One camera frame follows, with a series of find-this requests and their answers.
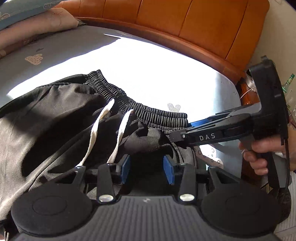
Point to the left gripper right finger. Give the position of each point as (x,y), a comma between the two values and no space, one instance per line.
(171,169)

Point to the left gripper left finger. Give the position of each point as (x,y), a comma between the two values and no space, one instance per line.
(122,169)

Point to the green bottle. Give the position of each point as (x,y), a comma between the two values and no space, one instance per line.
(287,90)

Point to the blue floral pillow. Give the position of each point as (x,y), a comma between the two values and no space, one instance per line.
(15,11)

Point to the blue floral bed sheet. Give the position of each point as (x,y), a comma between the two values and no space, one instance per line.
(148,73)

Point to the person's hand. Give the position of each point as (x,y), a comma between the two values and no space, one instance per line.
(269,144)

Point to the wooden nightstand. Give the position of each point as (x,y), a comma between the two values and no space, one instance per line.
(247,95)

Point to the black track pants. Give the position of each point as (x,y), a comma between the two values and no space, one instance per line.
(82,119)

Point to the beige floral pillow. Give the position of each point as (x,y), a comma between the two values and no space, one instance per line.
(25,31)

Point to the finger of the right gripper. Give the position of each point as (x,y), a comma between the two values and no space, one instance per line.
(202,122)

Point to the wooden headboard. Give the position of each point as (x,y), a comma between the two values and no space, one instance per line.
(220,34)

